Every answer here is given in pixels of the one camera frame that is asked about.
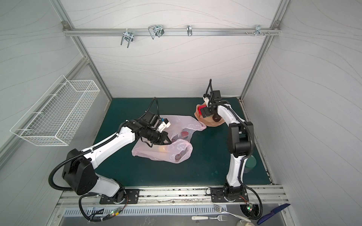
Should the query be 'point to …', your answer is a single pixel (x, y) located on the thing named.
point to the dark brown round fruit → (216, 118)
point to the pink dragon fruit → (200, 107)
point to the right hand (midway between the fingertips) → (211, 106)
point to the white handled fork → (222, 218)
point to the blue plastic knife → (273, 212)
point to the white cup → (244, 223)
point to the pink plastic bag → (179, 133)
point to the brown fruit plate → (209, 121)
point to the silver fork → (219, 209)
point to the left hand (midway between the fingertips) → (173, 141)
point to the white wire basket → (55, 117)
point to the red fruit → (185, 133)
